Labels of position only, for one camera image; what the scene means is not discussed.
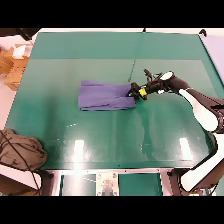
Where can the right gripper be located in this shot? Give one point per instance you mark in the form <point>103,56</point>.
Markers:
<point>138,91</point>

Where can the purple garment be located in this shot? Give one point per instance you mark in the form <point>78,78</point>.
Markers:
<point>103,96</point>

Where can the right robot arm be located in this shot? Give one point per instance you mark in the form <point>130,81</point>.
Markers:
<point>200,110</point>

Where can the brown cardboard box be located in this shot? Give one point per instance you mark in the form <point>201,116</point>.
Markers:
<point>13,68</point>

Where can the grey-brown garment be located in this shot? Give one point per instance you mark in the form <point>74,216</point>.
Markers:
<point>20,150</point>

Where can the silver frame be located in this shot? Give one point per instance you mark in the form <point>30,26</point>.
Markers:
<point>106,183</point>

